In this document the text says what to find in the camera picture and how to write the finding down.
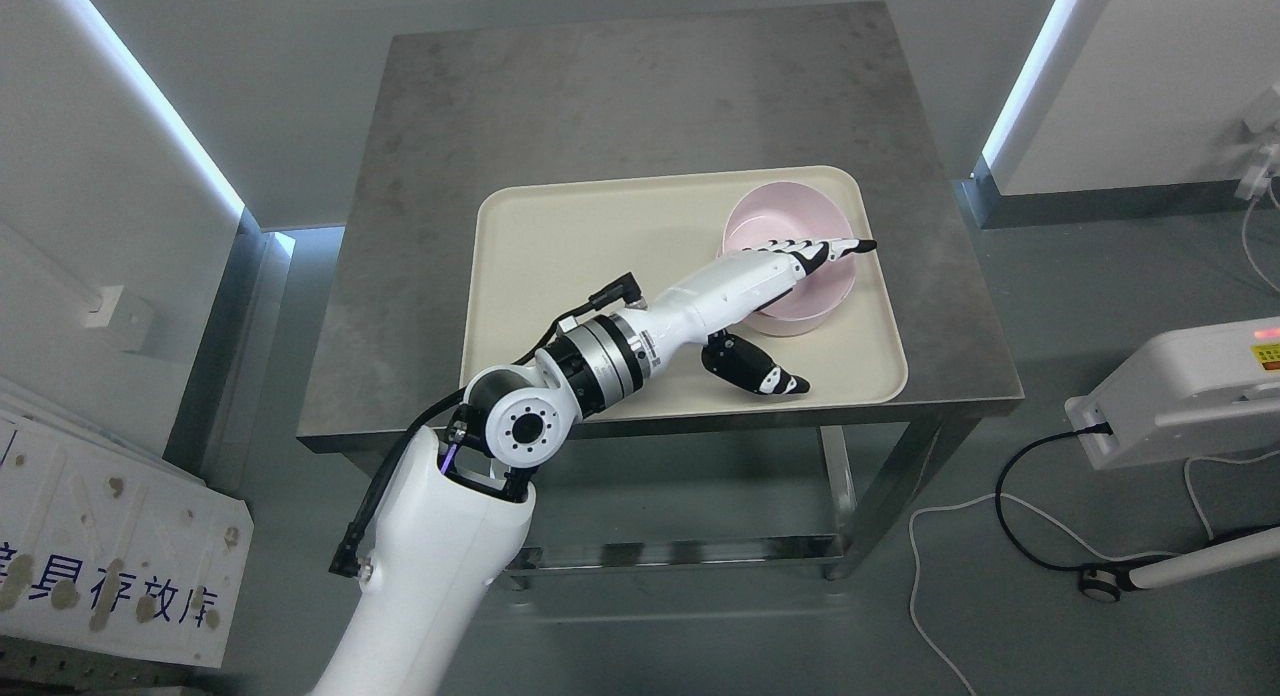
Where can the white wall box left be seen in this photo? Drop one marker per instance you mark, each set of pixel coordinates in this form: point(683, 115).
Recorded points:
point(123, 319)

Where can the stainless steel table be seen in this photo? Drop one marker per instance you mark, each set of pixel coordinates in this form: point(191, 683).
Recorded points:
point(462, 114)

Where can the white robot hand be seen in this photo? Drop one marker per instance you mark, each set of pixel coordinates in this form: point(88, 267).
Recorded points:
point(698, 310)

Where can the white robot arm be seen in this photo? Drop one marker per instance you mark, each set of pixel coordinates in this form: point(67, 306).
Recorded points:
point(451, 505)

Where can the beige plastic tray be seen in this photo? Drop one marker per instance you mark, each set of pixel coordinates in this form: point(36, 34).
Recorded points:
point(540, 250)

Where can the pink bowl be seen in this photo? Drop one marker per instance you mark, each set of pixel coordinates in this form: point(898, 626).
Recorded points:
point(788, 210)

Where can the white stand leg with caster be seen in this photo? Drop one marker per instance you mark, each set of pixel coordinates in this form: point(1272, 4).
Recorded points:
point(1108, 582)

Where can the white machine with red light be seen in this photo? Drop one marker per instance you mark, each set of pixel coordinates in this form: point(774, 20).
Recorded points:
point(1204, 391)

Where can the white board with blue characters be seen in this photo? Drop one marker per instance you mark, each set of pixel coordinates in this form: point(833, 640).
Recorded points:
point(107, 549)

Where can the white wall plug adapter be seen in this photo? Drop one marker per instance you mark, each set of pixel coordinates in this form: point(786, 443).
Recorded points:
point(1260, 118)

